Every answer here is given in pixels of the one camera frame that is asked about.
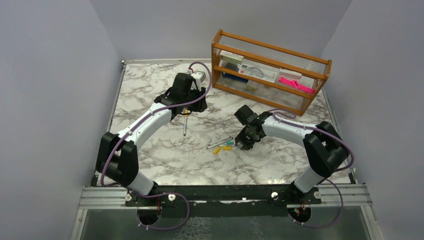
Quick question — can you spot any small white box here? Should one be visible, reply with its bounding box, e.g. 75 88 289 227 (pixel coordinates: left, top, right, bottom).
246 80 259 92

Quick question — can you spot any blue flat box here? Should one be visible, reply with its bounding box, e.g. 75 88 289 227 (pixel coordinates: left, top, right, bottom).
221 72 248 84

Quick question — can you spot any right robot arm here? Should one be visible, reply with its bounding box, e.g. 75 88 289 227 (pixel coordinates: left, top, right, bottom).
234 105 354 204

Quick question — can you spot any aluminium frame rail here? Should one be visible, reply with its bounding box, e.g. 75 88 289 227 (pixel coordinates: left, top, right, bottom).
77 184 373 210

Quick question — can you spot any orange wooden shelf rack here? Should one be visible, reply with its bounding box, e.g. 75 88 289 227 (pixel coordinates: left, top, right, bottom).
211 29 333 116

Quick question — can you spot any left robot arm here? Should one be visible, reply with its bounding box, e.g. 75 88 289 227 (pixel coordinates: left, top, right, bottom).
95 71 207 206

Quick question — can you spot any white printed card package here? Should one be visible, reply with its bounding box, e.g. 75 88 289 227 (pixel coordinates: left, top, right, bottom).
237 64 277 83

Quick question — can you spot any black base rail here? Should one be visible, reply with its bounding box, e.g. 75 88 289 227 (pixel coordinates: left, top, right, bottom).
125 184 322 218

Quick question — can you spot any white green box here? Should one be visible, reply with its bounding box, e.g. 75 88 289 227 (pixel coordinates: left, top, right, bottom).
219 50 244 65

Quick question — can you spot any purple cable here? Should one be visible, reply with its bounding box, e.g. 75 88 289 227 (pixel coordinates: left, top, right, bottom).
271 109 355 229
99 61 213 231

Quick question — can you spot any grey pen green end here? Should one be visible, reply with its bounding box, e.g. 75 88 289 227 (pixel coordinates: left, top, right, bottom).
206 136 233 149

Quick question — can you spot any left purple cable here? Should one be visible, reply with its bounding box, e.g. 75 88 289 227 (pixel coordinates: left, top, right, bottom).
99 61 213 231

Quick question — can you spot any pink plastic tool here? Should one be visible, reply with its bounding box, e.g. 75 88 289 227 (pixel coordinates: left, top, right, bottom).
278 76 315 94

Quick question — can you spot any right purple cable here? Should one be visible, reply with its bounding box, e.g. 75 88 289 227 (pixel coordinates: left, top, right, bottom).
271 109 355 229

